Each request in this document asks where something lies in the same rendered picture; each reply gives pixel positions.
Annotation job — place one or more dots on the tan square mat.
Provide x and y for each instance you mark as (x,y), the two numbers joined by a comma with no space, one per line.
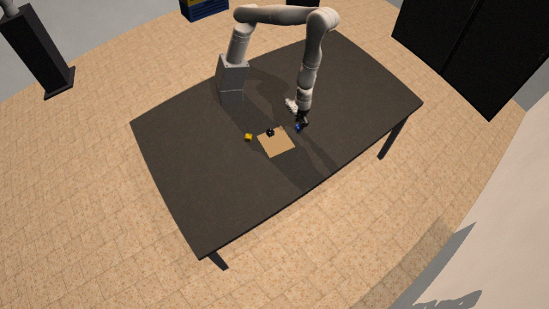
(277,144)

